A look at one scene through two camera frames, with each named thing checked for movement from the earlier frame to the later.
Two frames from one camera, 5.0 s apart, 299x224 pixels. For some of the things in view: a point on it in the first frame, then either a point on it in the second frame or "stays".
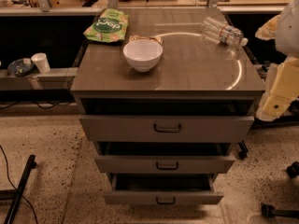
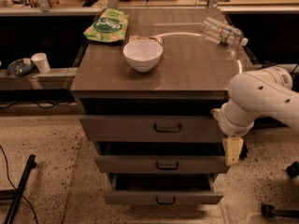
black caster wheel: x=244 y=150 stays
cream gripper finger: x=268 y=31 to x=216 y=113
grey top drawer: x=166 y=128 stays
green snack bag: x=109 y=25 stays
